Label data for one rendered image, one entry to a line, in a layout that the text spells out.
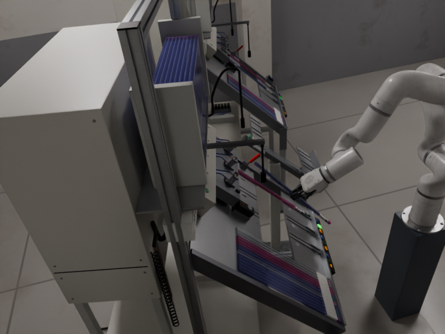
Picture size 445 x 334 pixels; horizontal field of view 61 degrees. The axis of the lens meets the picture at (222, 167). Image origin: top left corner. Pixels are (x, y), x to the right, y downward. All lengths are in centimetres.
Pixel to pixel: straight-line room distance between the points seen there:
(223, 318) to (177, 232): 76
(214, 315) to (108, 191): 90
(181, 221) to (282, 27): 370
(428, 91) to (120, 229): 114
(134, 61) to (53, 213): 53
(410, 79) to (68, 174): 117
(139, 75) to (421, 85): 104
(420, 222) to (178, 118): 138
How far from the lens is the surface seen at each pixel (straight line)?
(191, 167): 109
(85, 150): 98
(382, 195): 329
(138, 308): 185
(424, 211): 200
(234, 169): 157
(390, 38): 531
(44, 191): 111
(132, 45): 80
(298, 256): 166
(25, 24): 425
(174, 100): 99
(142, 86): 82
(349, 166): 161
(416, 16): 544
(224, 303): 179
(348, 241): 288
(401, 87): 152
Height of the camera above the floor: 210
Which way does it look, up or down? 37 degrees down
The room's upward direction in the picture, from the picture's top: 7 degrees counter-clockwise
